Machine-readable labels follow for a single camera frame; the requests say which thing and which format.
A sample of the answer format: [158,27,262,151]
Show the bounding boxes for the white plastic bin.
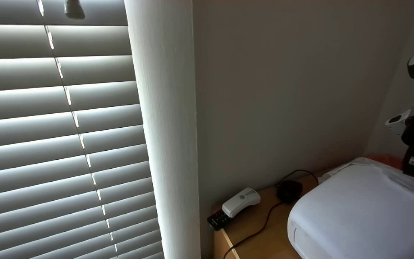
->
[287,158,414,259]

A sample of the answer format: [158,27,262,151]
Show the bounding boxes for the white handheld remote device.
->
[221,187,260,218]

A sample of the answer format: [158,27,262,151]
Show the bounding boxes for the small black flat device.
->
[207,211,230,230]

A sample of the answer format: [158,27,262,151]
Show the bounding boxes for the round black puck device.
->
[277,179,303,202]

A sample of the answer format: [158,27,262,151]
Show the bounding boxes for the white window blinds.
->
[0,0,164,259]

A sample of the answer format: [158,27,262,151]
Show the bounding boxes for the thin black cable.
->
[221,168,321,259]

